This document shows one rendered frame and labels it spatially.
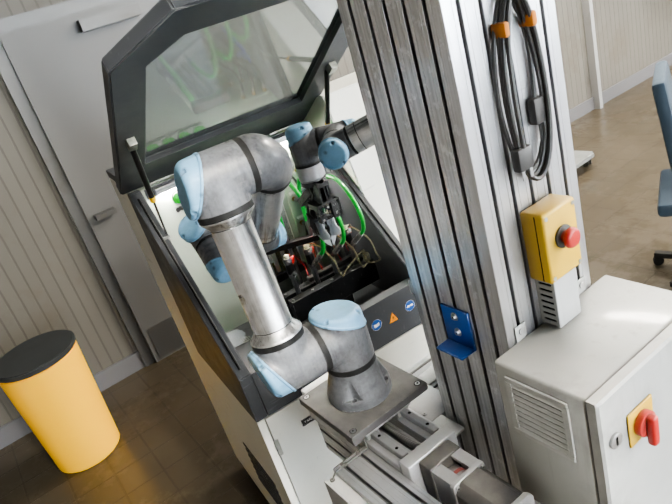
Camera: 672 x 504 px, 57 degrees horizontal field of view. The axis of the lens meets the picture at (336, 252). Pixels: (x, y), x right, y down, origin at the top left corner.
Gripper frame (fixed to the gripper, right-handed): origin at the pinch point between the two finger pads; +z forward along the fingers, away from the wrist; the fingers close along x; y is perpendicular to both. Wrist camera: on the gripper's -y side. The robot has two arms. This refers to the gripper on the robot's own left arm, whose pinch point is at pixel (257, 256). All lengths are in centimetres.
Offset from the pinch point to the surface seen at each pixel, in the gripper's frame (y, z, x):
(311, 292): 5.9, 29.1, 2.5
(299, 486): 63, 36, -23
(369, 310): 20.8, 26.5, 20.7
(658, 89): -58, 132, 155
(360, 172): -29, 31, 32
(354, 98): -51, 21, 41
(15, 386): -25, 59, -167
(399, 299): 18.8, 34.1, 29.4
